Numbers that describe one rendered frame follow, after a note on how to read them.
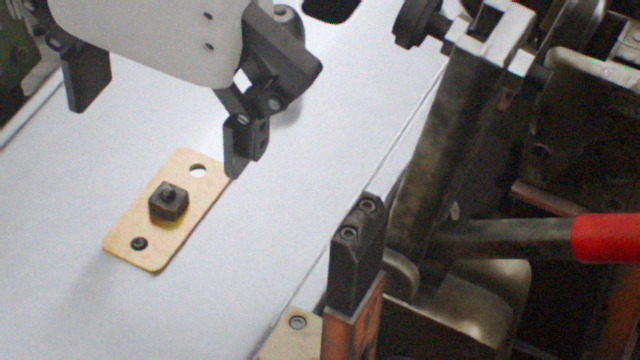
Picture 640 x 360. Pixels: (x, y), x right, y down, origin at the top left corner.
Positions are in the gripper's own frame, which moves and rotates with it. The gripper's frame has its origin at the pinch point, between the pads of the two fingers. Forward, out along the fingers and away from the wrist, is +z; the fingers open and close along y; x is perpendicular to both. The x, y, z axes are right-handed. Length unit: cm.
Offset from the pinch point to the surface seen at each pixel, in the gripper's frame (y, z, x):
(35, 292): 3.4, 7.6, 8.2
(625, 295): -22.6, 27.5, -21.9
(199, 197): -0.9, 7.4, -1.2
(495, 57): -16.9, -13.5, 1.6
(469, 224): -16.6, -0.9, -0.2
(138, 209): 1.6, 7.3, 1.1
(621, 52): -18.6, 1.1, -16.8
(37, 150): 9.0, 7.5, 0.1
